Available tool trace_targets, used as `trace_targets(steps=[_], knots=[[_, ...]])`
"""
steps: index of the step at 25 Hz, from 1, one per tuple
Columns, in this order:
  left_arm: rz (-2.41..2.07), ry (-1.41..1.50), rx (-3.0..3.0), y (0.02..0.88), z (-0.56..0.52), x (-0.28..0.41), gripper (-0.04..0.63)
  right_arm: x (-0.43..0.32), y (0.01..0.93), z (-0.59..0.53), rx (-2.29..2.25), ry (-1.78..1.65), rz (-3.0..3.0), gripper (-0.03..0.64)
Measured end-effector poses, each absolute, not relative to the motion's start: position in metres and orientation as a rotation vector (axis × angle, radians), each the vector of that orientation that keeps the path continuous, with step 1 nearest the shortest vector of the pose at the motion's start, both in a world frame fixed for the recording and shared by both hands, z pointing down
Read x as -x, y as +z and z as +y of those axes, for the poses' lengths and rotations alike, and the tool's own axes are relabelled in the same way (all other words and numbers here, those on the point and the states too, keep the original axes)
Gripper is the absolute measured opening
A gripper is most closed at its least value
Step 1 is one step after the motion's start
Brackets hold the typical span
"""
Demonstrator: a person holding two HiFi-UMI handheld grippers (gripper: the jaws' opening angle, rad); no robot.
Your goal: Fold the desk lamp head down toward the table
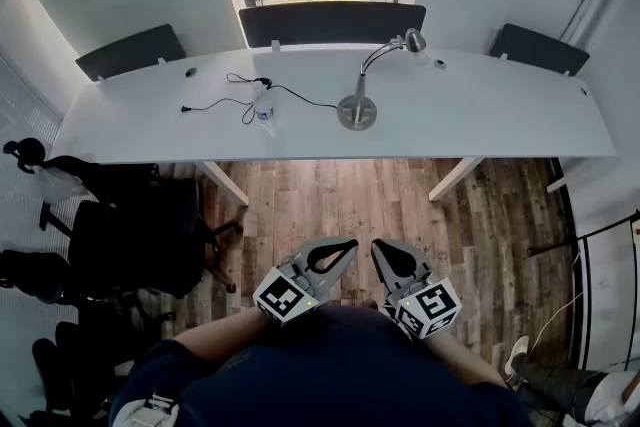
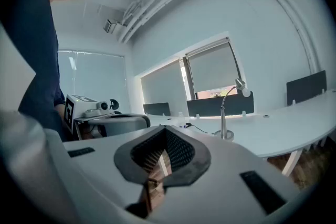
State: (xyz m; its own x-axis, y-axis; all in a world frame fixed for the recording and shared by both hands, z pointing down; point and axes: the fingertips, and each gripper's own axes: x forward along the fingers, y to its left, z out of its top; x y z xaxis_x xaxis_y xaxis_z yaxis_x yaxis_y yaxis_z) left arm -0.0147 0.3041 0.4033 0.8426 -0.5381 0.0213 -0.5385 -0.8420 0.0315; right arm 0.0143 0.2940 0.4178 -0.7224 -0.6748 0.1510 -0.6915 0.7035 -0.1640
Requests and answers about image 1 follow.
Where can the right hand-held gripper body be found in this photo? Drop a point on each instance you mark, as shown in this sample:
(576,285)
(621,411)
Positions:
(427,307)

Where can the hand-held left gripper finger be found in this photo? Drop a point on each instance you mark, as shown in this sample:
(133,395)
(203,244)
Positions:
(337,272)
(320,245)

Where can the wide dark desk divider panel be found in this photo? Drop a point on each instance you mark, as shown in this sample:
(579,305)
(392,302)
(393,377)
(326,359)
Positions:
(330,25)

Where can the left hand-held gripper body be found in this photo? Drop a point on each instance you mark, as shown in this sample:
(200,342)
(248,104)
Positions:
(285,297)

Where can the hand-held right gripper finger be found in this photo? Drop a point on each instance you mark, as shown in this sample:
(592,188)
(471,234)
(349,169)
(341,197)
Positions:
(387,272)
(407,255)

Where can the white table leg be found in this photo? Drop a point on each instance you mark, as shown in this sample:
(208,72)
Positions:
(227,185)
(452,180)

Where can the person's right forearm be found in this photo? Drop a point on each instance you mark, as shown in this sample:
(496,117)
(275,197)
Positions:
(465,360)

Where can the silver metal desk lamp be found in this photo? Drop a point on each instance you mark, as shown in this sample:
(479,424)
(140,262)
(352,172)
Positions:
(357,112)

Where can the person's navy shirt torso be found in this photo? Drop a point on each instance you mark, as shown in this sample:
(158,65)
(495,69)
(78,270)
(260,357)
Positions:
(325,375)

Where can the person's right shoe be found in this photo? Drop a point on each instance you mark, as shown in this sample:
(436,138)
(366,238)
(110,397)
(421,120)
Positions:
(369,303)

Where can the black metal rack frame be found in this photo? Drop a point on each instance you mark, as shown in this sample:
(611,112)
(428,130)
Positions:
(582,295)

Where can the person's left forearm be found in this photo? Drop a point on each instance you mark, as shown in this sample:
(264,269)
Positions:
(225,332)

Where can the small white plug adapter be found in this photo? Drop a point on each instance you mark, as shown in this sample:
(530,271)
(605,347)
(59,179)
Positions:
(264,111)

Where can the black office chair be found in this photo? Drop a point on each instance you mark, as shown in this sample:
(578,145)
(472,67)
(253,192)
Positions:
(75,355)
(135,225)

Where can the white plastic bag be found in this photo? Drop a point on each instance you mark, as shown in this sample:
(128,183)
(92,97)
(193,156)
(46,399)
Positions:
(60,185)

